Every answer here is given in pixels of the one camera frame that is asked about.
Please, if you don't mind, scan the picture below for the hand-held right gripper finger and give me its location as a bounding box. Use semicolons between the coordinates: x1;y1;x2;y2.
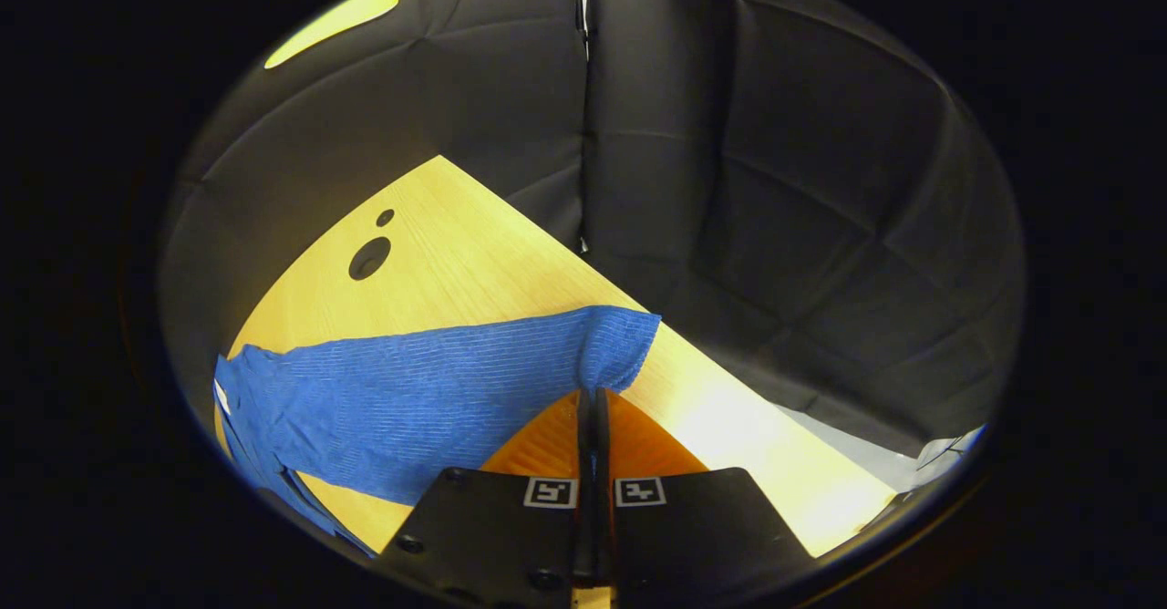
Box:
374;388;598;609
597;388;817;592

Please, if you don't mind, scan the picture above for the blue button shirt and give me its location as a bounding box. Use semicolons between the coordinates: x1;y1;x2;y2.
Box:
212;305;662;560

